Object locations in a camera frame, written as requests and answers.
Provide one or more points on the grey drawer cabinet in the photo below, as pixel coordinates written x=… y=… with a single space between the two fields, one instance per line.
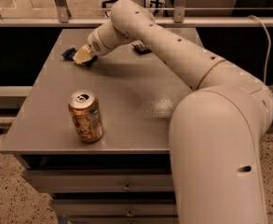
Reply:
x=107 y=142

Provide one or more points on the grey drawer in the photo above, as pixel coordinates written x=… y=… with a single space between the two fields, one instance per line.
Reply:
x=122 y=208
x=79 y=181

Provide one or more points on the orange beverage can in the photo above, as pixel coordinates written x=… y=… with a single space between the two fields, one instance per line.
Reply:
x=86 y=115

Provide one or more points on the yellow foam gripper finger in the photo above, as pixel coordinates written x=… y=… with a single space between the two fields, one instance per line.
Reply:
x=83 y=55

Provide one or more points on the black rxbar wrapper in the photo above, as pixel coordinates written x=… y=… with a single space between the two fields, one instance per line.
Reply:
x=141 y=49

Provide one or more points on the upper grey drawer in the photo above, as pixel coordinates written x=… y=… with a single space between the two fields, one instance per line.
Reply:
x=79 y=181

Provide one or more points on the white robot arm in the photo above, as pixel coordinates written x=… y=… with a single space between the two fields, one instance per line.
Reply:
x=215 y=130

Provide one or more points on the lower grey drawer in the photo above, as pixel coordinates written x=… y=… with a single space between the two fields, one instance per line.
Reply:
x=122 y=208

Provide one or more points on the metal window railing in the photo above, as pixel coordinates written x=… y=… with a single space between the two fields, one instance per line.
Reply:
x=168 y=13

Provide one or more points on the blue rxbar wrapper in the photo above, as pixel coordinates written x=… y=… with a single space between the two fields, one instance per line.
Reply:
x=69 y=54

